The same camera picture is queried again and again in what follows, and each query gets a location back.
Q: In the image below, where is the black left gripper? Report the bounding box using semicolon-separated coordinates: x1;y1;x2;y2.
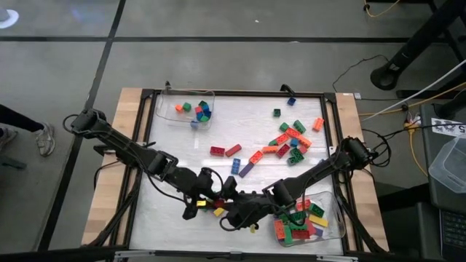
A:
170;167;224;221

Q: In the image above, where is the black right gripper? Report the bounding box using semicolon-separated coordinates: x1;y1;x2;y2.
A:
221;175;282;227

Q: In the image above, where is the orange two-by-four brick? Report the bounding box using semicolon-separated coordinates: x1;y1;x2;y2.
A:
273;219;286;240
248;150;265;165

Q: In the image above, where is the yellow brick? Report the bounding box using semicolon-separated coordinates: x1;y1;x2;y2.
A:
308;214;329;229

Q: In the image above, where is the long red flat block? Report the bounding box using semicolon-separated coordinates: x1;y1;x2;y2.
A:
224;143;243;158

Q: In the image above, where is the dark red brick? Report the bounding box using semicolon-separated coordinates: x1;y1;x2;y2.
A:
275;143;291;159

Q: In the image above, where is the silver extrusion piece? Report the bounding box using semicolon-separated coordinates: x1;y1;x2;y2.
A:
114;250;157;261
315;254;360;262

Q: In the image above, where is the light wooden side board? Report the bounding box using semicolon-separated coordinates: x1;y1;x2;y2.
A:
80;87;146;245
329;92;390;252

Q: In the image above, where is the clear plastic bin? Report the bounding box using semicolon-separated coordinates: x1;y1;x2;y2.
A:
269;191;346;248
155;90;216;130

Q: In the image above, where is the person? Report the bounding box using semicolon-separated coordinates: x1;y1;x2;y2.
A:
0;103;57;158

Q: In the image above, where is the black floor object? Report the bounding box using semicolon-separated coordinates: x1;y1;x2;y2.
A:
0;155;28;170

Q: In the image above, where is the dark grey cabinet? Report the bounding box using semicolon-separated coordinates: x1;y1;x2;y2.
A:
418;103;466;262

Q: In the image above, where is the translucent plastic tub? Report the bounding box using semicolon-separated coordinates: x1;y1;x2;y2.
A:
428;136;466;194

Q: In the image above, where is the black keyboard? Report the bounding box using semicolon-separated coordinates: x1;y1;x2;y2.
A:
438;208;466;261

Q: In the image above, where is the white paper label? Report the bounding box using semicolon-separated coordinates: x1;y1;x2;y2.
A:
430;117;466;138

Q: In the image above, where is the black floor stand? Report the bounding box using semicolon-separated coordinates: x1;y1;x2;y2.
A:
370;0;466;92

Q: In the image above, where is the white round floor object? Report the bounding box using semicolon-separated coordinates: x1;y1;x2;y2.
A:
0;8;20;30

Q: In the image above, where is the black metal table frame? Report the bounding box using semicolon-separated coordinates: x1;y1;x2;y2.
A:
108;87;390;255

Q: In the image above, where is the yellow cable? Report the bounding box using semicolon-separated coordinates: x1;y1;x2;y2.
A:
363;0;401;18
402;82;466;178

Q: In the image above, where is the white cable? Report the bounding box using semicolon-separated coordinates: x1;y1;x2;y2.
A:
362;57;466;118

